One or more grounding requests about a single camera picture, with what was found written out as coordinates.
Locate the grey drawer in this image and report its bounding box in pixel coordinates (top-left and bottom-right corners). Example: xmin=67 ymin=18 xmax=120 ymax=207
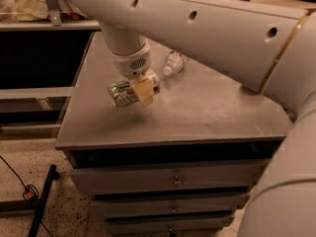
xmin=70 ymin=159 xmax=269 ymax=196
xmin=91 ymin=192 xmax=250 ymax=218
xmin=106 ymin=214 xmax=235 ymax=235

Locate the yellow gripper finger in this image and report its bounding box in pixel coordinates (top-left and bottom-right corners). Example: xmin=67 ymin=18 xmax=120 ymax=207
xmin=131 ymin=77 xmax=154 ymax=107

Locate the middle grey drawer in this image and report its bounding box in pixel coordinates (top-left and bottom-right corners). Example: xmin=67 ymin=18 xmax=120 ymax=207
xmin=91 ymin=192 xmax=250 ymax=218

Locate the top grey drawer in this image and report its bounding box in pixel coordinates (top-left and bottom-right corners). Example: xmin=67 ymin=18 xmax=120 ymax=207
xmin=70 ymin=159 xmax=269 ymax=196

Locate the grey drawer cabinet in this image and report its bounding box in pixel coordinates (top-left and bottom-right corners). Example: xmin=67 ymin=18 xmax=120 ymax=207
xmin=55 ymin=34 xmax=292 ymax=235

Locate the bottom grey drawer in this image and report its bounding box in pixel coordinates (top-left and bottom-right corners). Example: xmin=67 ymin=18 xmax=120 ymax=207
xmin=106 ymin=214 xmax=235 ymax=235

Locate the black metal floor stand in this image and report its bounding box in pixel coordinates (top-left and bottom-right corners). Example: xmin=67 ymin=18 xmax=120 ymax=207
xmin=0 ymin=165 xmax=59 ymax=237

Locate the grey low bench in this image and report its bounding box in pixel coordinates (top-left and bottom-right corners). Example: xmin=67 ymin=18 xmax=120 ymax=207
xmin=0 ymin=87 xmax=73 ymax=113

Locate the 7up soda can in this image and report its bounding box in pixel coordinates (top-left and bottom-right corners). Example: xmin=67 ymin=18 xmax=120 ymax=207
xmin=108 ymin=69 xmax=160 ymax=108

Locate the white cloth bag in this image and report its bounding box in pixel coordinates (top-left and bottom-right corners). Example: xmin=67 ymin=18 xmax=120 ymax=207
xmin=0 ymin=0 xmax=87 ymax=22

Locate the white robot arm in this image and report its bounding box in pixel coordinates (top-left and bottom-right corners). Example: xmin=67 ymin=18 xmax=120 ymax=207
xmin=72 ymin=0 xmax=316 ymax=237

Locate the black cable with orange clip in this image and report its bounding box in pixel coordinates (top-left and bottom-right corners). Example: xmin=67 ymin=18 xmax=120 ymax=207
xmin=0 ymin=154 xmax=55 ymax=237

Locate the clear plastic water bottle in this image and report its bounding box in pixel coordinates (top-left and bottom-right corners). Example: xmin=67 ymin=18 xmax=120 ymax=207
xmin=163 ymin=51 xmax=188 ymax=76

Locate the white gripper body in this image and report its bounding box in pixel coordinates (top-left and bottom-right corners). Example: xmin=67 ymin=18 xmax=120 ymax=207
xmin=112 ymin=40 xmax=151 ymax=79

